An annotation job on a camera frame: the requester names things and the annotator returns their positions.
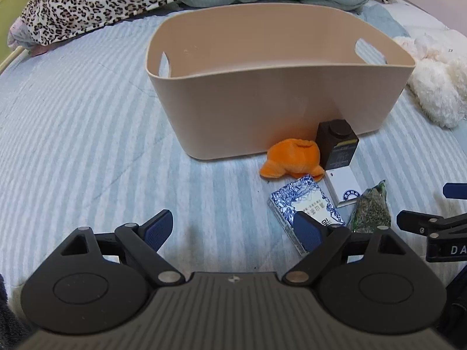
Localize blue white patterned box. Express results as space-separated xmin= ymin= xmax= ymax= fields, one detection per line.
xmin=268 ymin=175 xmax=345 ymax=256

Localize white flat card box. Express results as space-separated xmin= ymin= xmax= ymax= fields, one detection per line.
xmin=325 ymin=166 xmax=363 ymax=208

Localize green sunflower seed packet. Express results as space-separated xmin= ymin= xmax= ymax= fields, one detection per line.
xmin=348 ymin=180 xmax=391 ymax=233

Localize orange plush toy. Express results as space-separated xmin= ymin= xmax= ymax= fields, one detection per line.
xmin=260 ymin=138 xmax=325 ymax=181

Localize dark brown small bottle box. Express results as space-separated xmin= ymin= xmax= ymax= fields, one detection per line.
xmin=315 ymin=119 xmax=358 ymax=171

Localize white fluffy plush toy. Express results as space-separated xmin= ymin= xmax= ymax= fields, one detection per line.
xmin=393 ymin=35 xmax=466 ymax=129

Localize beige plastic storage basket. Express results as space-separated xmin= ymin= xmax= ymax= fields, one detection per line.
xmin=146 ymin=3 xmax=415 ymax=160

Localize green plastic storage bin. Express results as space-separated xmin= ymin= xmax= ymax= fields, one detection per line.
xmin=0 ymin=0 xmax=36 ymax=63

